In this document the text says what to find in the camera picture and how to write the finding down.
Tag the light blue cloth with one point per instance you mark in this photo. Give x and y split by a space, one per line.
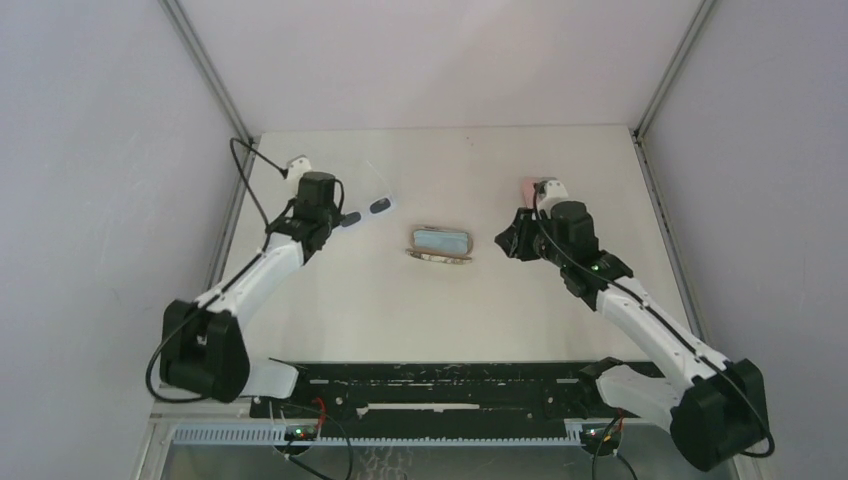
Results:
455 243

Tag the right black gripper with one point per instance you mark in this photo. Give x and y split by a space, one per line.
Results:
523 232

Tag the aluminium frame rail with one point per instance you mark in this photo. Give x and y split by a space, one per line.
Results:
248 431

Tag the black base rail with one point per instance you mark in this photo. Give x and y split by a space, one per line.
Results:
440 401

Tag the white sunglasses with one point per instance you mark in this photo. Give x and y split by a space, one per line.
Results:
377 201

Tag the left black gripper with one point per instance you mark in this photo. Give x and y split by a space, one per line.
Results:
331 216

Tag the patterned glasses case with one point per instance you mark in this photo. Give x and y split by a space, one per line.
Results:
437 257

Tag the pink glasses case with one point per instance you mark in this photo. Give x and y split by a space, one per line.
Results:
528 190

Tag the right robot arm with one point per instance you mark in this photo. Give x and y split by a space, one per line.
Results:
713 408

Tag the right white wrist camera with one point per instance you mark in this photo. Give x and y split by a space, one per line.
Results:
548 193

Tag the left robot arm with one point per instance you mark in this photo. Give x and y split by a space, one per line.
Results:
203 350

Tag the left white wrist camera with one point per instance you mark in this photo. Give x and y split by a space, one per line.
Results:
296 168

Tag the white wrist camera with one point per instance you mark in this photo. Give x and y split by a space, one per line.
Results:
296 168
548 193

